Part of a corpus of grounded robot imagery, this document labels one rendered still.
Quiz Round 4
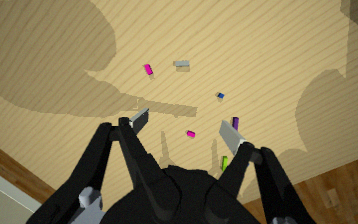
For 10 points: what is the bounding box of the lime green rod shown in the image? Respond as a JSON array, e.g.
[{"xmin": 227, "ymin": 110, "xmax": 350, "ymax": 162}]
[{"xmin": 221, "ymin": 156, "xmax": 228, "ymax": 172}]

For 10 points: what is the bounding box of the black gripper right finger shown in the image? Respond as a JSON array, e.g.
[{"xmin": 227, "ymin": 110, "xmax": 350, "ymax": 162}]
[{"xmin": 203, "ymin": 120, "xmax": 316, "ymax": 224}]

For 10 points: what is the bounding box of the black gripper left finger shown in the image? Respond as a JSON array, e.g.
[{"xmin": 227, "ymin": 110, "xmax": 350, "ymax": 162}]
[{"xmin": 25, "ymin": 108, "xmax": 180, "ymax": 224}]

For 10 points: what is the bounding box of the grey rod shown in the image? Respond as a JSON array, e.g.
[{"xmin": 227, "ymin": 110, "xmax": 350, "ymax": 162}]
[{"xmin": 176, "ymin": 61, "xmax": 189, "ymax": 67}]

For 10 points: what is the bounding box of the purple rod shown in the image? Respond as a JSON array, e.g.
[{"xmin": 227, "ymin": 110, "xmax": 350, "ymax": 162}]
[{"xmin": 232, "ymin": 117, "xmax": 239, "ymax": 131}]

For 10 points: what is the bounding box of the small magenta rod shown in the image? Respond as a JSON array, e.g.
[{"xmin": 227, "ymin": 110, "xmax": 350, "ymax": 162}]
[
  {"xmin": 187, "ymin": 130, "xmax": 195, "ymax": 137},
  {"xmin": 144, "ymin": 64, "xmax": 153, "ymax": 75}
]

